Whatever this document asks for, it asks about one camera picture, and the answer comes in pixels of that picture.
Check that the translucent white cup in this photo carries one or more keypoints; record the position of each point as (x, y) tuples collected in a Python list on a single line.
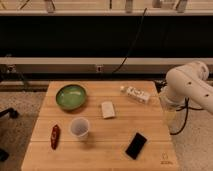
[(79, 128)]

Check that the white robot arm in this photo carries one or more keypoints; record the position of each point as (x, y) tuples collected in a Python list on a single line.
[(186, 81)]

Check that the grey metal rail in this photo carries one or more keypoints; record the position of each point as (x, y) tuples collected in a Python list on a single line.
[(94, 65)]

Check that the black smartphone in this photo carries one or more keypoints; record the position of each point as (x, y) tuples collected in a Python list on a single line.
[(136, 146)]

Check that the green ceramic bowl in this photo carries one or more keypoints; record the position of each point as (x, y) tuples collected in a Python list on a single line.
[(71, 97)]

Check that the white sponge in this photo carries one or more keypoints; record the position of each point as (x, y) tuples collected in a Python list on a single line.
[(107, 109)]

